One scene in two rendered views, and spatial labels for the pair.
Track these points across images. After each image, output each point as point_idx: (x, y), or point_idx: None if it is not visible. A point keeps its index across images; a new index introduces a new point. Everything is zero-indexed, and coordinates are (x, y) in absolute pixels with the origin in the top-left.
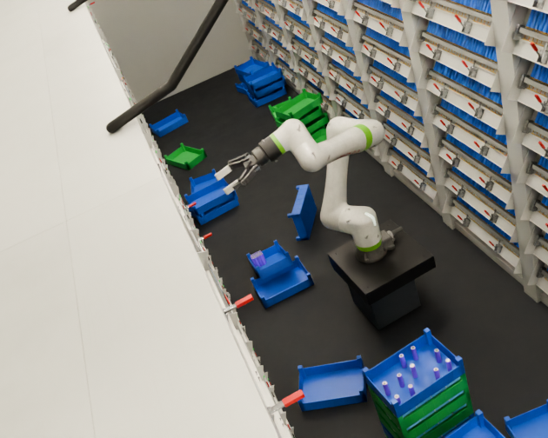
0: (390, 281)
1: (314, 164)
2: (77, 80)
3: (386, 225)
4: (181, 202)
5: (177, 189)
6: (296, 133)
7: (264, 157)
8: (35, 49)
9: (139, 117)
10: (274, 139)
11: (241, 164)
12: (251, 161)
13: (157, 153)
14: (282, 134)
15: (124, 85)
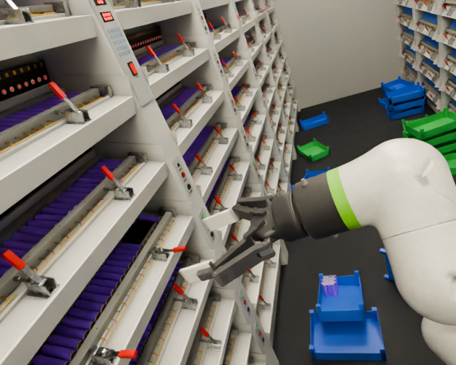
0: None
1: (448, 314)
2: None
3: None
4: (184, 232)
5: (190, 207)
6: (409, 188)
7: (296, 227)
8: None
9: (127, 87)
10: (334, 187)
11: (252, 217)
12: (266, 222)
13: (160, 150)
14: (361, 178)
15: (101, 25)
